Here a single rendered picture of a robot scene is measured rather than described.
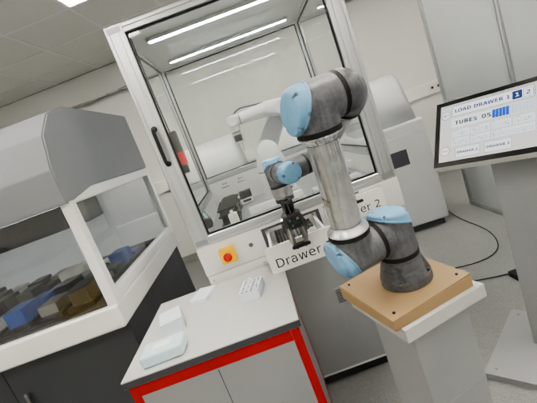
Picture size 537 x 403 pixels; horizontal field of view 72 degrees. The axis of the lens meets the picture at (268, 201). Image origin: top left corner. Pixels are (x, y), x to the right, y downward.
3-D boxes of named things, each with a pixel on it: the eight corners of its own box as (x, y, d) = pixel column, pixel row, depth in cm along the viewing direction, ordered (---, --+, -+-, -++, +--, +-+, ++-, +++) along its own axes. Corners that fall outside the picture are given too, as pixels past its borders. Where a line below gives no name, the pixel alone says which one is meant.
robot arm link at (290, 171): (306, 153, 122) (293, 154, 132) (277, 165, 119) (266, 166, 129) (315, 174, 123) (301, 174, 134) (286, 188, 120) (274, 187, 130)
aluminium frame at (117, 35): (396, 176, 174) (328, -56, 155) (195, 250, 175) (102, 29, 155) (344, 161, 268) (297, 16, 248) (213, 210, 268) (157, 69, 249)
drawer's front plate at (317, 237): (341, 249, 146) (333, 225, 143) (273, 275, 146) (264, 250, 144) (340, 248, 147) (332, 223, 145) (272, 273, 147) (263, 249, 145)
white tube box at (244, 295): (260, 297, 144) (257, 289, 143) (240, 303, 146) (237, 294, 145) (264, 283, 156) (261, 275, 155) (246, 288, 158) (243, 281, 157)
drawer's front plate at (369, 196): (387, 207, 175) (381, 186, 173) (330, 229, 175) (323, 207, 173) (386, 206, 177) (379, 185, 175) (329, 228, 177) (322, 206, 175)
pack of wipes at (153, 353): (188, 339, 132) (184, 329, 131) (184, 354, 123) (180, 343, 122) (149, 354, 132) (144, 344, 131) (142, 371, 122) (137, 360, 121)
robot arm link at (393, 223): (428, 245, 105) (415, 201, 101) (391, 266, 101) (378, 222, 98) (399, 236, 116) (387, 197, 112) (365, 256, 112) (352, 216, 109)
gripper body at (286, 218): (287, 233, 134) (276, 203, 132) (284, 227, 143) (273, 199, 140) (306, 226, 134) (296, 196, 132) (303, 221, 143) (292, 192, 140)
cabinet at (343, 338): (449, 344, 191) (407, 203, 177) (264, 412, 192) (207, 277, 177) (383, 276, 285) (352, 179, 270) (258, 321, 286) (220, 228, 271)
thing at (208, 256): (404, 204, 177) (396, 176, 174) (207, 277, 178) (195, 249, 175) (350, 180, 270) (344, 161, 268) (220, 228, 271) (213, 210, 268)
